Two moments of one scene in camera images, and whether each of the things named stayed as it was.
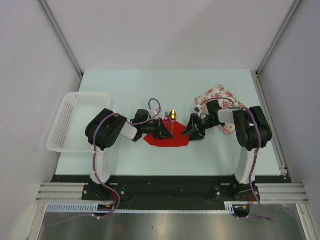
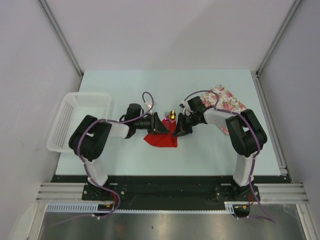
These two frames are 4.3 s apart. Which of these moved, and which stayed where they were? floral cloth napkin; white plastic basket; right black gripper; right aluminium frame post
Moved: right black gripper
Stayed: floral cloth napkin; white plastic basket; right aluminium frame post
